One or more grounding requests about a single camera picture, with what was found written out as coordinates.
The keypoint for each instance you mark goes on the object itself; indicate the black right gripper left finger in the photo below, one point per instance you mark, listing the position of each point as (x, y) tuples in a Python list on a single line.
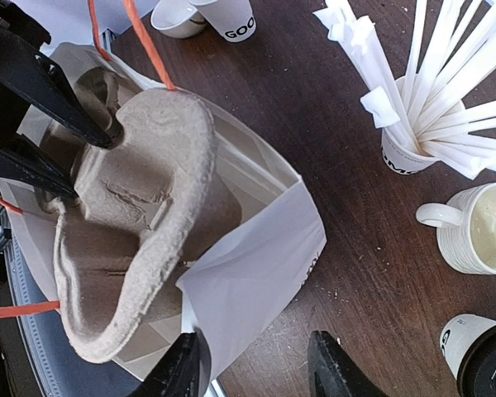
[(183, 371)]

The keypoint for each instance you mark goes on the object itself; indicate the paper cup holding straws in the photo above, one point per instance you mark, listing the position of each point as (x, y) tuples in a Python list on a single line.
[(396, 156)]

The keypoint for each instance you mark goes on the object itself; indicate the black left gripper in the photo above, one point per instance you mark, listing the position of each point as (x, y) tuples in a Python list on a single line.
[(28, 77)]

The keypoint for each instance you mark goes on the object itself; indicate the bundle of wrapped white straws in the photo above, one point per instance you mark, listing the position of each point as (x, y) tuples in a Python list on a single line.
[(428, 98)]

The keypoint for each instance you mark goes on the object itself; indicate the single white paper cup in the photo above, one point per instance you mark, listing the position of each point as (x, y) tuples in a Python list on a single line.
[(468, 343)]

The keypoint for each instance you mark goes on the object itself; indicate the cream ceramic mug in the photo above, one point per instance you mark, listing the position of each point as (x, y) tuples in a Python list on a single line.
[(465, 229)]

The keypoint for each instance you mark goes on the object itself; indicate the white ceramic bowl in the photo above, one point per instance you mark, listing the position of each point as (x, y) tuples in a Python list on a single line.
[(177, 19)]

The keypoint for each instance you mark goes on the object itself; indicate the brown pulp cup carrier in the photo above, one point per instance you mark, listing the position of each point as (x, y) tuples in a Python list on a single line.
[(118, 241)]

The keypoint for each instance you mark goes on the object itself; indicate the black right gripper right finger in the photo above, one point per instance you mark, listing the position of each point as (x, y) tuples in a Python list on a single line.
[(331, 372)]

